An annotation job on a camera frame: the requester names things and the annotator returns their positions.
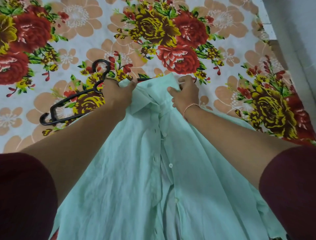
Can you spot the black plastic clothes hanger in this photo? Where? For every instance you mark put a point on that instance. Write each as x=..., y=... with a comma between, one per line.
x=66, y=99

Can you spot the person's right hand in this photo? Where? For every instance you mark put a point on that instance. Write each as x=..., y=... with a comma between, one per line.
x=186, y=95

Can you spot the orange wrist thread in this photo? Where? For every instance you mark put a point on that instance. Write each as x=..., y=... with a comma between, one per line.
x=188, y=106

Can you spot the floral print bedsheet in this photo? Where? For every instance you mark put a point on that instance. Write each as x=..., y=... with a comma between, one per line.
x=81, y=44

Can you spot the mint green button shirt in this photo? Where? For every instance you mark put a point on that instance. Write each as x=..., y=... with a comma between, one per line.
x=138, y=178

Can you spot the person's right thumb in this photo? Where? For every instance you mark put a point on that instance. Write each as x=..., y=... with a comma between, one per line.
x=172, y=92

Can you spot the person's left forearm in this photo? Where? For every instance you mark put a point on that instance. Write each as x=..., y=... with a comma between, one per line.
x=81, y=138

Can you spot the person's left hand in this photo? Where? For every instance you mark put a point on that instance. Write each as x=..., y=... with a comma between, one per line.
x=114, y=95

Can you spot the person's left thumb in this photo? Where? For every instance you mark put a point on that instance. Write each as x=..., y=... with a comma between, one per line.
x=130, y=85

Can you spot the maroon short sleeve top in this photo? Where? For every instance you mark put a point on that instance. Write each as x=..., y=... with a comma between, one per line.
x=24, y=197

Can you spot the white mattress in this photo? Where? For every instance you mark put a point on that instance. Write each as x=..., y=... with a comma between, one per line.
x=265, y=19

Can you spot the person's right forearm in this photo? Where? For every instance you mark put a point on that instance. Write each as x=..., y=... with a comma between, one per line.
x=237, y=143

